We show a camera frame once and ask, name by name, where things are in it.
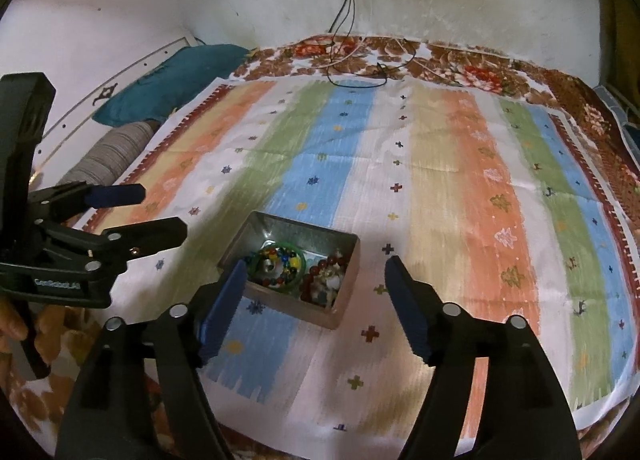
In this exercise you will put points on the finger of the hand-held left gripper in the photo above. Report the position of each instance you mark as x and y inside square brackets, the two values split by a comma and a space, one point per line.
[117, 195]
[150, 235]

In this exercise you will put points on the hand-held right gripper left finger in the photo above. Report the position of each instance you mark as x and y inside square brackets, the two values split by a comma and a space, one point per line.
[225, 312]

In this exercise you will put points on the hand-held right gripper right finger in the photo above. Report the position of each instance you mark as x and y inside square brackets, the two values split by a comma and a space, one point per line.
[410, 312]

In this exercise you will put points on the green glass bangle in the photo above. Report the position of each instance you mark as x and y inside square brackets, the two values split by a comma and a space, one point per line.
[300, 260]

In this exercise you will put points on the metal box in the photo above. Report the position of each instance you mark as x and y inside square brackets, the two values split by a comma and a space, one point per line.
[300, 235]

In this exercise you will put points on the person's left hand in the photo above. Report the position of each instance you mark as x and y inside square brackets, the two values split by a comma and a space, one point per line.
[12, 325]

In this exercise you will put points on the grey striped bolster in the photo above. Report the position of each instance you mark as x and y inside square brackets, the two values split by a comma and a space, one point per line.
[110, 152]

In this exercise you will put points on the striped pastel cloth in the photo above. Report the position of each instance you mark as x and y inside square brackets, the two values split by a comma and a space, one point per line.
[440, 200]

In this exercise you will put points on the teal pillow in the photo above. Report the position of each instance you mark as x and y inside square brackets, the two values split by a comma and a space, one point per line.
[175, 80]

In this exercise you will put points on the white decorated board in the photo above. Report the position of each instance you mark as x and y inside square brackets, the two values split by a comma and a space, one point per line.
[150, 60]

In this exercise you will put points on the grey blue patterned cloth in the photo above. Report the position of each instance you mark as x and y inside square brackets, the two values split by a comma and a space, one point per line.
[617, 110]

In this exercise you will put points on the yellow cloth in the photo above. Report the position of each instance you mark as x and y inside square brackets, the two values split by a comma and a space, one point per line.
[620, 30]

